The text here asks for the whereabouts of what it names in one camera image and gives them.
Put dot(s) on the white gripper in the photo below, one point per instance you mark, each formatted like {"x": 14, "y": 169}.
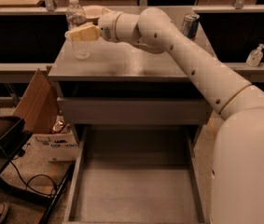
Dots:
{"x": 107, "y": 26}

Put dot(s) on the clear plastic water bottle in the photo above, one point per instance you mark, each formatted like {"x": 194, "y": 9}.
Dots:
{"x": 76, "y": 20}

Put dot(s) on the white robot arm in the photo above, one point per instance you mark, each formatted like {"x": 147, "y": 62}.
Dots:
{"x": 238, "y": 158}

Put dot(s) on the closed grey top drawer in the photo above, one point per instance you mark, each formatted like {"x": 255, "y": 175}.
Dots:
{"x": 134, "y": 111}

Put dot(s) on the grey drawer cabinet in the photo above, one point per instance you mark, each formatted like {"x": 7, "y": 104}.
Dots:
{"x": 122, "y": 71}

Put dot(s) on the open grey middle drawer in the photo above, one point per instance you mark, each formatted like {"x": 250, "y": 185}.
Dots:
{"x": 135, "y": 175}

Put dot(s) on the beige paper bowl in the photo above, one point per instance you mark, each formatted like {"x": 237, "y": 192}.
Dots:
{"x": 93, "y": 13}

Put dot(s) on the brown cardboard box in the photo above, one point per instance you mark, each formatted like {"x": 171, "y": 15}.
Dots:
{"x": 38, "y": 105}

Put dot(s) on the silver blue energy drink can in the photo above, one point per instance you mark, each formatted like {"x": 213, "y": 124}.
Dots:
{"x": 190, "y": 25}

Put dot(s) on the white printed box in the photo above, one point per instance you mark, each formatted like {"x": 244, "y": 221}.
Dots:
{"x": 57, "y": 146}

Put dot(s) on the grey shelf rail left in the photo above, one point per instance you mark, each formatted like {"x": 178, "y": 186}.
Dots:
{"x": 21, "y": 72}

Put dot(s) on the grey shelf rail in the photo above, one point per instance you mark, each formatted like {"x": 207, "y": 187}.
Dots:
{"x": 253, "y": 74}
{"x": 21, "y": 72}

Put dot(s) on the grey shelf rail right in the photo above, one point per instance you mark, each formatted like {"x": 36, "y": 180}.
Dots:
{"x": 253, "y": 74}

